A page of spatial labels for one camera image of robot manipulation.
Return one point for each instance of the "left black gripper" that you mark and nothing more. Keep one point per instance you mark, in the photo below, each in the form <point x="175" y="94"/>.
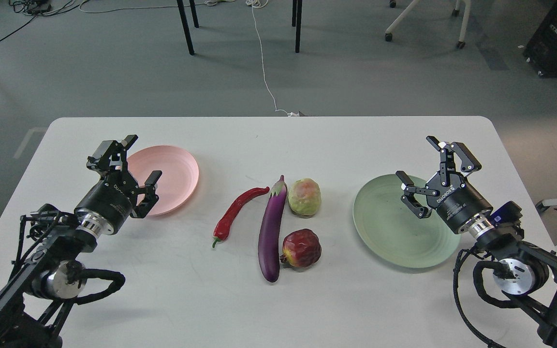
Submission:
<point x="117" y="196"/>

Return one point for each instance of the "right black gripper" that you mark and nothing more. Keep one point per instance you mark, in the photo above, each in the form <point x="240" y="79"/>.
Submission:
<point x="458" y="200"/>

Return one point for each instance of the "red chili pepper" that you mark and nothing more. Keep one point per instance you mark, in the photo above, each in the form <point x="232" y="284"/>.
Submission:
<point x="223" y="226"/>

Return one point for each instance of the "green yellow fruit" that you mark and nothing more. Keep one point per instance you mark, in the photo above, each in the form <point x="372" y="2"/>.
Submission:
<point x="304" y="197"/>

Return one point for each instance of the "red pomegranate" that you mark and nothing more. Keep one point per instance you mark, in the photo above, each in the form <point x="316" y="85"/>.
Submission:
<point x="301" y="248"/>

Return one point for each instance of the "purple eggplant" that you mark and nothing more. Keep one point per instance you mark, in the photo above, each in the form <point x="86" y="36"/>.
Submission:
<point x="268" y="241"/>

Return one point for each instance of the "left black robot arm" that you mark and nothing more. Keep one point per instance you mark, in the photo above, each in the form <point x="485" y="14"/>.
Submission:
<point x="47" y="279"/>

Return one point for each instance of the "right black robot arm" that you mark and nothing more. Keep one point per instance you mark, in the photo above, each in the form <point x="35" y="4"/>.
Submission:
<point x="510" y="272"/>

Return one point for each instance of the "pink plate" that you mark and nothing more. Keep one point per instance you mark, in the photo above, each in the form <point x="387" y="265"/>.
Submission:
<point x="180" y="174"/>

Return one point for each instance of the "green plate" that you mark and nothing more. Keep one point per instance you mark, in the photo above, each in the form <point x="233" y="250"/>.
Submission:
<point x="391" y="231"/>

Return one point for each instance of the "white chair base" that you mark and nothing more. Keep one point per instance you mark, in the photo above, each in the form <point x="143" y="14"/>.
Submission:
<point x="413" y="21"/>

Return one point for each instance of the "black table legs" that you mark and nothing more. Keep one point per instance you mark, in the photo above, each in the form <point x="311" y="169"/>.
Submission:
<point x="296" y="20"/>

